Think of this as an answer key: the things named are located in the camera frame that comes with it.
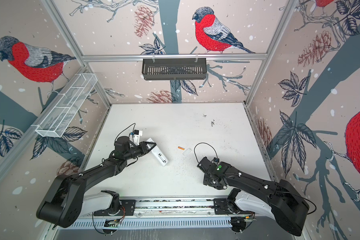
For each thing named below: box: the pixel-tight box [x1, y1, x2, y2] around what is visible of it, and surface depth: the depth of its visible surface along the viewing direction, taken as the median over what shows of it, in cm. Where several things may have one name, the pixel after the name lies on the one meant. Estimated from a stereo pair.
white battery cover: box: [182, 147, 193, 156], surface depth 97 cm
